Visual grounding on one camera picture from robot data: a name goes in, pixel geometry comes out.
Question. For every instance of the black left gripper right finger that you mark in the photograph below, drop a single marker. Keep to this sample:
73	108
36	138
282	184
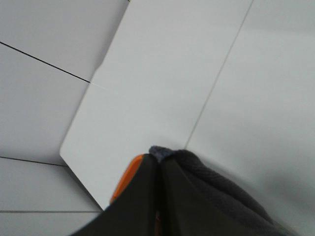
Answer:
185	211

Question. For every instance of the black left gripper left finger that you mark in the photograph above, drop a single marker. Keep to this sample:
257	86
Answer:
133	213

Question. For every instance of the dark grey towel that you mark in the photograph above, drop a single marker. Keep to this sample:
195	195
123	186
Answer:
223	193

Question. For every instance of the grey perforated basket orange rim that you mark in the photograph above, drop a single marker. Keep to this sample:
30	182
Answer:
126	177

